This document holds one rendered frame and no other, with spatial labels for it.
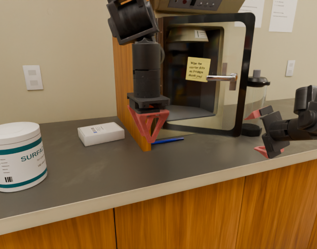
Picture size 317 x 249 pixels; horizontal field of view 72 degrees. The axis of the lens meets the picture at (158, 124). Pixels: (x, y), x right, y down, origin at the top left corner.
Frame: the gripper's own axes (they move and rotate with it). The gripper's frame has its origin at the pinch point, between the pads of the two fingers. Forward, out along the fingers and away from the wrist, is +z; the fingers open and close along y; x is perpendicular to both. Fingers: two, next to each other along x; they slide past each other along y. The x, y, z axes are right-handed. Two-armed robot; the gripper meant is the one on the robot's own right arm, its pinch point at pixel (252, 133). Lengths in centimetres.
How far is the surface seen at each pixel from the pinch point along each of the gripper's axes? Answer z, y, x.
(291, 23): 46, 47, -104
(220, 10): 7.2, 43.6, -10.7
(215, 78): 1.9, 20.0, 5.3
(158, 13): 12, 48, 12
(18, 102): 67, 43, 68
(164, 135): 29.3, 6.6, 16.5
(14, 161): 9, 15, 64
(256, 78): 10.2, 16.7, -20.0
